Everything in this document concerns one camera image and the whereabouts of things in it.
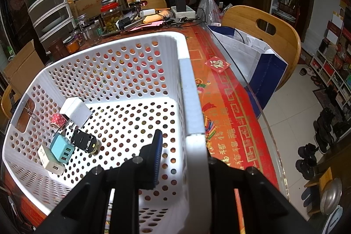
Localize metal pot lid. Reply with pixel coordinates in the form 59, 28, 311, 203
320, 178, 342, 216

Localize red lidded glass jar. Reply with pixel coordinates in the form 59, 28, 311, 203
100, 2, 122, 33

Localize white perforated plastic basket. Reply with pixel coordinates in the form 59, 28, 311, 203
2, 31, 211, 233

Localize red fu paper square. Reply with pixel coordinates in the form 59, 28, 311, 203
205, 56, 230, 74

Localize clear plastic bag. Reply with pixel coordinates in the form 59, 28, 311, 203
196, 0, 222, 26

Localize white shelf with items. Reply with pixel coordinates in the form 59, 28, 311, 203
310, 12, 350, 119

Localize light blue USB charger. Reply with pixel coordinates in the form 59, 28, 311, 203
50, 133, 75, 164

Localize left wooden chair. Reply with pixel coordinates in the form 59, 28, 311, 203
1, 85, 21, 119

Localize cardboard box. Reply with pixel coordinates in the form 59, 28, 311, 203
4, 40, 45, 95

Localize orange lidded small jar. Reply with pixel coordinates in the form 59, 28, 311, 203
65, 40, 80, 54

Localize small white USB charger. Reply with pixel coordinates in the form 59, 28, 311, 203
38, 145, 65, 176

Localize black shoes on floor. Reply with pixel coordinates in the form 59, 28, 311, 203
295, 143, 318, 180

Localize red polka dot charger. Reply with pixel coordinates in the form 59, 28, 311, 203
50, 113, 68, 129

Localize black and yellow charger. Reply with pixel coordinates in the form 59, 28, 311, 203
71, 129, 100, 154

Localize white and blue paper bag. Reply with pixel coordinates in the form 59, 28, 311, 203
208, 25, 288, 117

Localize large white charger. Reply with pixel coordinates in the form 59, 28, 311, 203
59, 97, 92, 128

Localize white plastic drawer unit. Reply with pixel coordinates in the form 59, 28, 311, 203
24, 0, 77, 50

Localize wooden chair with handle hole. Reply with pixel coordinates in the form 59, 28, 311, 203
222, 5, 301, 88

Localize white power strip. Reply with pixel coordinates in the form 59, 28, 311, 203
171, 5, 196, 20

